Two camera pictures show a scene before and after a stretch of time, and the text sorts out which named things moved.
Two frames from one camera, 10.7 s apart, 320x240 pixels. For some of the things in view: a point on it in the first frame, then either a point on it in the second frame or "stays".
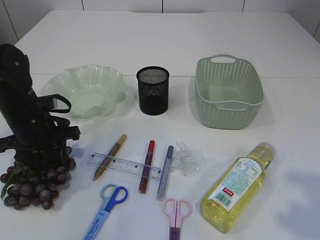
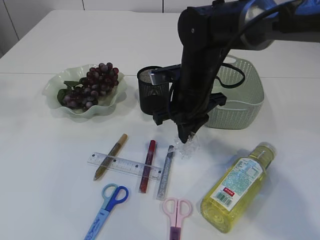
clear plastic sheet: [187, 160] to [187, 150]
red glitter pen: [143, 184] stays
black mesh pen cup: [153, 82] stays
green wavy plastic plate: [93, 90] stays
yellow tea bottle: [236, 188] stays
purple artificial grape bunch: [38, 186] to [85, 93]
